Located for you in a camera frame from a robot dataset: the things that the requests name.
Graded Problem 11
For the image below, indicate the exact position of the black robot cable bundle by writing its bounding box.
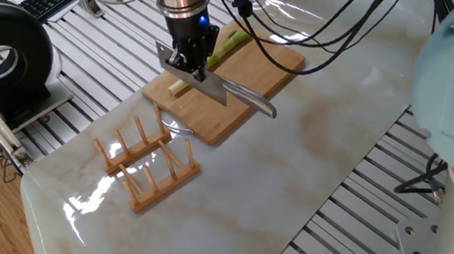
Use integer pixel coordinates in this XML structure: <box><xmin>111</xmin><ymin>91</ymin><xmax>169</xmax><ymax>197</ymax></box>
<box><xmin>208</xmin><ymin>0</ymin><xmax>454</xmax><ymax>88</ymax></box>

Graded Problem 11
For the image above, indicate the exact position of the wooden cutting board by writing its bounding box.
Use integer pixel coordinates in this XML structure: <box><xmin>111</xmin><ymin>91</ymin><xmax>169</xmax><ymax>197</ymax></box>
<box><xmin>132</xmin><ymin>9</ymin><xmax>316</xmax><ymax>155</ymax></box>

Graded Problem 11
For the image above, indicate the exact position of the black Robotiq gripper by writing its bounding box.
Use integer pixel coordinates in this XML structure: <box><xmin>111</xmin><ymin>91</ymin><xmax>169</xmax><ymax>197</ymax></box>
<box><xmin>160</xmin><ymin>5</ymin><xmax>228</xmax><ymax>87</ymax></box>

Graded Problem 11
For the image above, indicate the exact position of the black computer keyboard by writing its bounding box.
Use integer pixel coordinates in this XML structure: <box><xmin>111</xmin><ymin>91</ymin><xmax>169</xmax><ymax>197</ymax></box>
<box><xmin>16</xmin><ymin>0</ymin><xmax>84</xmax><ymax>26</ymax></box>

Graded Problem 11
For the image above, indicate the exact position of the wooden peg rack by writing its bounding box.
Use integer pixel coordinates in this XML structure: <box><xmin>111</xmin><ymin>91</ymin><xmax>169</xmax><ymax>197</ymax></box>
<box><xmin>88</xmin><ymin>98</ymin><xmax>206</xmax><ymax>220</ymax></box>

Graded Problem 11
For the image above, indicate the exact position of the short aluminium frame post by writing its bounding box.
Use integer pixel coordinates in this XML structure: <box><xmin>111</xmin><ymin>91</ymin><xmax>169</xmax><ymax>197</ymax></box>
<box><xmin>77</xmin><ymin>0</ymin><xmax>106</xmax><ymax>22</ymax></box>

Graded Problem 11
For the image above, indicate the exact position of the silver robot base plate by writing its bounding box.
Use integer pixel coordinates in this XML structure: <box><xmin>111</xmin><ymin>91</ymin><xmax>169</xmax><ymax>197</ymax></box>
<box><xmin>393</xmin><ymin>213</ymin><xmax>449</xmax><ymax>254</ymax></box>

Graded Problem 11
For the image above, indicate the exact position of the steel kitchen knife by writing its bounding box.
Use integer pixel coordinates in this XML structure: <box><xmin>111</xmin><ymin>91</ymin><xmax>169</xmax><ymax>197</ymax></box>
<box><xmin>154</xmin><ymin>25</ymin><xmax>279</xmax><ymax>135</ymax></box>

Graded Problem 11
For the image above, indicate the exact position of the white marble pattern sheet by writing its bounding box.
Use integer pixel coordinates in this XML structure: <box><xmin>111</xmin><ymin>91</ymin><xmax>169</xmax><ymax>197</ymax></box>
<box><xmin>0</xmin><ymin>0</ymin><xmax>454</xmax><ymax>254</ymax></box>

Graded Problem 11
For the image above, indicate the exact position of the green white scallion stalk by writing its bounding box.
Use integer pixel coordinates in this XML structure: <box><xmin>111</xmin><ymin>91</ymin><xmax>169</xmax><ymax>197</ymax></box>
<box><xmin>160</xmin><ymin>27</ymin><xmax>258</xmax><ymax>99</ymax></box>

